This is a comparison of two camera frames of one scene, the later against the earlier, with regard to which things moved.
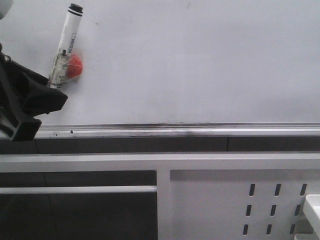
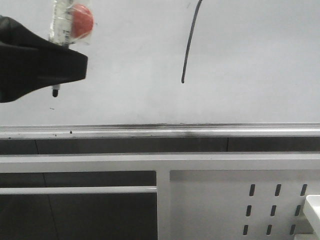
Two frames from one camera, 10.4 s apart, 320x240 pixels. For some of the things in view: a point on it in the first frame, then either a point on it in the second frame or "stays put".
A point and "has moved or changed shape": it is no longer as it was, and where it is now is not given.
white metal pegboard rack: (244, 196) stays put
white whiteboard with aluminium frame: (176, 68) stays put
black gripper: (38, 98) → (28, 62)
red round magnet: (75, 66) has moved or changed shape
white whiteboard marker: (58, 74) has moved or changed shape
